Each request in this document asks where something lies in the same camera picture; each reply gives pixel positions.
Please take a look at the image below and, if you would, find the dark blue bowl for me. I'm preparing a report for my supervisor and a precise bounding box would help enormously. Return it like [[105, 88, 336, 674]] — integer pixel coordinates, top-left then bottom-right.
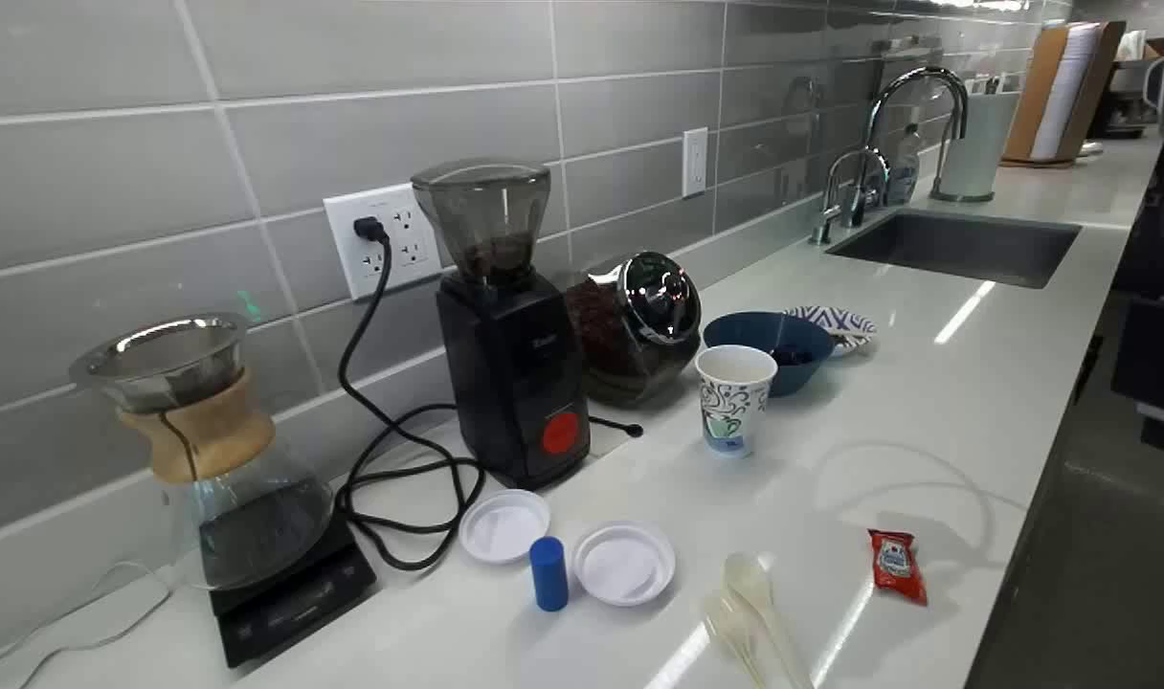
[[705, 310, 834, 399]]

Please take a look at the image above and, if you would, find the glass pour-over coffee carafe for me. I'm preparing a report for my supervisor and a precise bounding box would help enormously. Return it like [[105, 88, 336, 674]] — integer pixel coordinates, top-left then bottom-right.
[[71, 315, 331, 589]]

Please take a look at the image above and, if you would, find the white plastic spoon lower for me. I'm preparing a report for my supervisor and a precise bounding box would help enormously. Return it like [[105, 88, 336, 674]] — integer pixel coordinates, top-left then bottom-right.
[[702, 593, 769, 689]]

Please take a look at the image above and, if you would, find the white plastic lid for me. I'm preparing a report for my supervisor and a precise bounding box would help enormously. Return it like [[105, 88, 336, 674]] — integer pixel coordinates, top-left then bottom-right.
[[576, 520, 679, 610], [461, 491, 553, 563]]

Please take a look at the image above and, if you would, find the patterned paper cup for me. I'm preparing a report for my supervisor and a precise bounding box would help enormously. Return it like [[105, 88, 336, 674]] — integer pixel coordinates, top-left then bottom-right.
[[699, 344, 776, 460]]

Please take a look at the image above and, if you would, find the small blue cylinder cap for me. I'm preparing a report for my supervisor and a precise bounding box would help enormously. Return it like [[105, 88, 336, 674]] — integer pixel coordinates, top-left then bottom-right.
[[528, 534, 570, 612]]

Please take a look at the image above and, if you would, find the red ketchup packet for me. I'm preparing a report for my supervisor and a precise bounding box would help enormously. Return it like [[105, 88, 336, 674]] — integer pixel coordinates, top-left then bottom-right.
[[870, 527, 926, 605]]

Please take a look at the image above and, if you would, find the black digital coffee scale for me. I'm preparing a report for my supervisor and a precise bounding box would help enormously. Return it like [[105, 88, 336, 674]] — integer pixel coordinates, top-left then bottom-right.
[[212, 517, 378, 668]]

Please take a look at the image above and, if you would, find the white plastic lid right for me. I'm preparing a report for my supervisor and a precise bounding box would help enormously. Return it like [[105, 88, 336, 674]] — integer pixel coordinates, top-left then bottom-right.
[[576, 520, 679, 610]]

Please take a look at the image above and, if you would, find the dark undermount sink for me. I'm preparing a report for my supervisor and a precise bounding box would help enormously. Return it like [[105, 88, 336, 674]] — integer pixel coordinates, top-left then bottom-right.
[[834, 212, 1080, 292]]

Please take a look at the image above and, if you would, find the chrome kitchen faucet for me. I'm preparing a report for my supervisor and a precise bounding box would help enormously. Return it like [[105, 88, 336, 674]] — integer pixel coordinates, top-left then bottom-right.
[[862, 65, 969, 208]]

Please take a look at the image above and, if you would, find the blue patterned plate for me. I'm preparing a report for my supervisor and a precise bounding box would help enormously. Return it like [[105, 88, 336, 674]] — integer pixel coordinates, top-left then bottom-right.
[[798, 307, 875, 358]]

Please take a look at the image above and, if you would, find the white plastic spoon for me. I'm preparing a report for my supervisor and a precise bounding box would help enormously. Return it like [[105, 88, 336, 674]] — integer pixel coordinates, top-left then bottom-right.
[[723, 550, 811, 689], [702, 593, 769, 689]]

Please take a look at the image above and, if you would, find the white wall light switch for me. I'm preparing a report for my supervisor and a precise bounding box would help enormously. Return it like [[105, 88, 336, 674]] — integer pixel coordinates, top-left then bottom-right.
[[683, 125, 710, 198]]

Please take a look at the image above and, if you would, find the black power cord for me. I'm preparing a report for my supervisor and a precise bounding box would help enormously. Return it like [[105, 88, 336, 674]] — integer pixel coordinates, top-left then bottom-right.
[[334, 214, 492, 575]]

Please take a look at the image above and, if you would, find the small chrome side tap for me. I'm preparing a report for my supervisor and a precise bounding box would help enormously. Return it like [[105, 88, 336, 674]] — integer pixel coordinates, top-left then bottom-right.
[[811, 147, 894, 246]]

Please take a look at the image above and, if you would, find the black coffee grinder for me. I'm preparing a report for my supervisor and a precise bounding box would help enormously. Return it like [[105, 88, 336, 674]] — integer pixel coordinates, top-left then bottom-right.
[[415, 156, 591, 491]]

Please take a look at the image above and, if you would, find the white plastic spoon upper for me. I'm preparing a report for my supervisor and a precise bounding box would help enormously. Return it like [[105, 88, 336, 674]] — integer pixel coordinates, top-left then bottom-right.
[[723, 550, 811, 689]]

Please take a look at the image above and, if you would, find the white plastic lid left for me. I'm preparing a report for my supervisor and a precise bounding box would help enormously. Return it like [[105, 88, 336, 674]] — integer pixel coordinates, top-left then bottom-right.
[[461, 491, 553, 563]]

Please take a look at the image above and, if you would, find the white wall power outlet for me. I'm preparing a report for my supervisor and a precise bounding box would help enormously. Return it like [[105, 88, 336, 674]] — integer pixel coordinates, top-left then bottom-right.
[[323, 184, 439, 301]]

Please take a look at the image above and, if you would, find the pale green canister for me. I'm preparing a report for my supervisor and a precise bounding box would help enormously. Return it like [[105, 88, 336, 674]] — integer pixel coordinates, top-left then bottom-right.
[[930, 94, 1015, 203]]

